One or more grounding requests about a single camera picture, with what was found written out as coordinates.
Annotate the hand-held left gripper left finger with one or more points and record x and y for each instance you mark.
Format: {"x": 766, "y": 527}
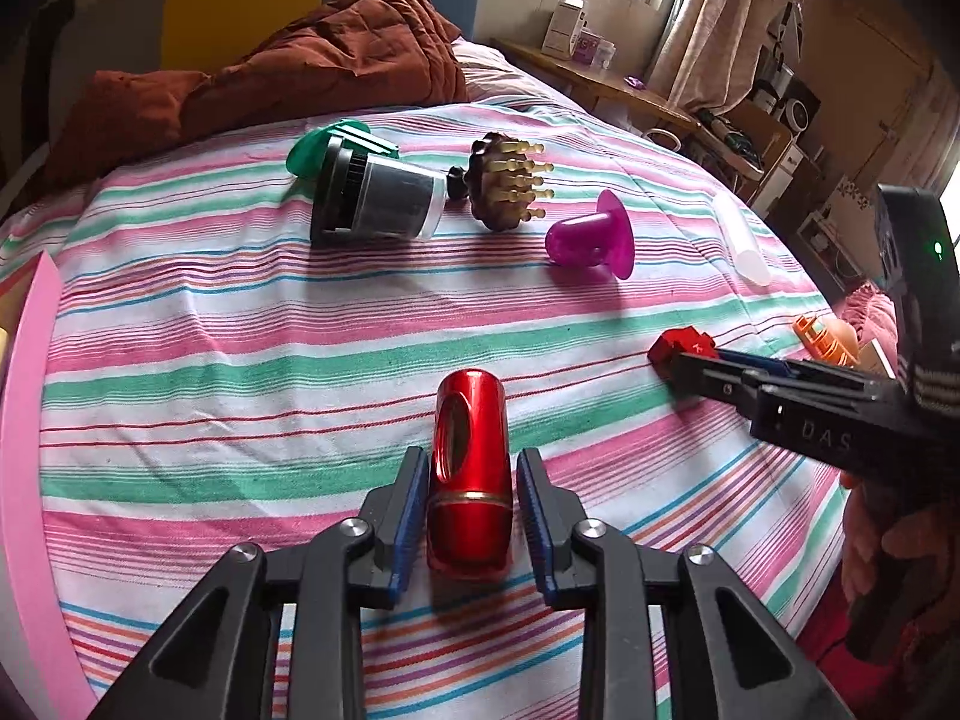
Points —
{"x": 409, "y": 510}

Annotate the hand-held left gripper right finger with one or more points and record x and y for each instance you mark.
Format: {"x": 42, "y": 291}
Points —
{"x": 534, "y": 517}

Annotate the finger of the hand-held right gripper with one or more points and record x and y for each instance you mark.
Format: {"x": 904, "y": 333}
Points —
{"x": 750, "y": 362}
{"x": 712, "y": 384}

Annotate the small red clip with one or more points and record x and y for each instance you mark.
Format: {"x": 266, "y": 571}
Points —
{"x": 675, "y": 349}

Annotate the red metallic tube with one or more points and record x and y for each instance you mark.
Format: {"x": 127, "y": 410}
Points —
{"x": 469, "y": 532}

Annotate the dark wooden massage comb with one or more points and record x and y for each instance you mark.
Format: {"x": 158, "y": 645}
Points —
{"x": 491, "y": 187}

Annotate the pink white cardboard box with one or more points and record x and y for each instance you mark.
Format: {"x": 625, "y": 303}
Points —
{"x": 30, "y": 427}

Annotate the person's right hand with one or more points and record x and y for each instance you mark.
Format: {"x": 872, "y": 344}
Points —
{"x": 862, "y": 540}

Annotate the orange plastic rack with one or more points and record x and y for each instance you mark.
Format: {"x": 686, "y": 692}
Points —
{"x": 810, "y": 337}

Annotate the peach round object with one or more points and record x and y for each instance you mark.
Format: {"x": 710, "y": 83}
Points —
{"x": 841, "y": 337}

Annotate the translucent white tube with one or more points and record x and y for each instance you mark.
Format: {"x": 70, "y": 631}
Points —
{"x": 746, "y": 247}

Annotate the magenta plastic cup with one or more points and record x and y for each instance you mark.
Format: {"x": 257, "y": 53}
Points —
{"x": 581, "y": 240}

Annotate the silver black speaker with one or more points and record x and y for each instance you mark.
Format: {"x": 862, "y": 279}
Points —
{"x": 795, "y": 109}

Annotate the black grinder jar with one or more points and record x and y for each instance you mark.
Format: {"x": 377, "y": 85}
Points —
{"x": 375, "y": 199}

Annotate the wooden bedside table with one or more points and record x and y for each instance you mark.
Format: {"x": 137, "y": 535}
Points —
{"x": 600, "y": 86}

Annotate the small white cup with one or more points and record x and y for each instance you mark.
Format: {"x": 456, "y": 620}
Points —
{"x": 606, "y": 56}

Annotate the beige curtain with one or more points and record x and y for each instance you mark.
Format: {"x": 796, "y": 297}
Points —
{"x": 712, "y": 22}

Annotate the purple box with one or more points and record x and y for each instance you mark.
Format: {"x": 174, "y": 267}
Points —
{"x": 586, "y": 45}

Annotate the white pillow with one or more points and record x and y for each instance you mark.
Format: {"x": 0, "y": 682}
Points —
{"x": 502, "y": 71}

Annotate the white carton box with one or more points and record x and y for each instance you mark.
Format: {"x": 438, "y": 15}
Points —
{"x": 562, "y": 30}

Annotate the brown quilted blanket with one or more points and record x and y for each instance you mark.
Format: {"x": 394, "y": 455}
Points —
{"x": 300, "y": 67}

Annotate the grey yellow blue headboard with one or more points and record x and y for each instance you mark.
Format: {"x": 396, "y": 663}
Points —
{"x": 240, "y": 0}

